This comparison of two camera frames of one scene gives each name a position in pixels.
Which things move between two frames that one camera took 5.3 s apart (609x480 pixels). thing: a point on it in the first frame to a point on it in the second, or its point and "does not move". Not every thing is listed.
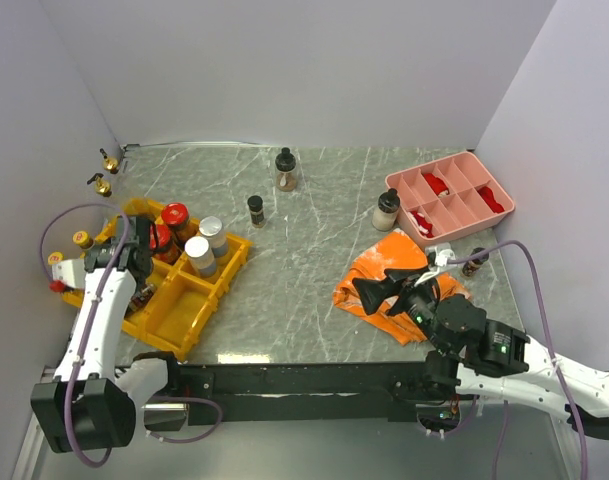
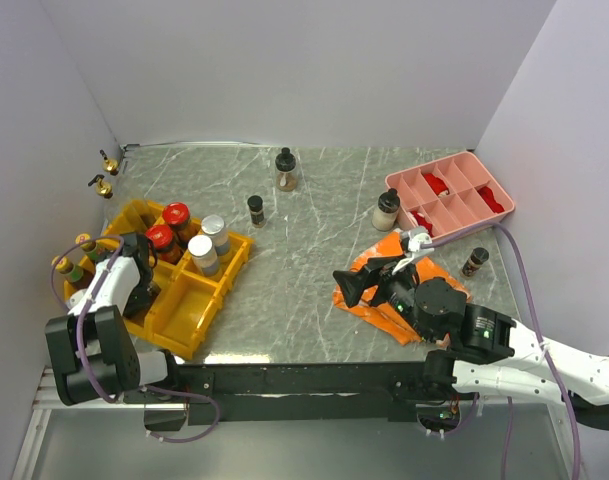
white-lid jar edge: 197,250 does not move
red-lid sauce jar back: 176,217 does not move
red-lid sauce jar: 161,243 does not move
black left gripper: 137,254 to 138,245
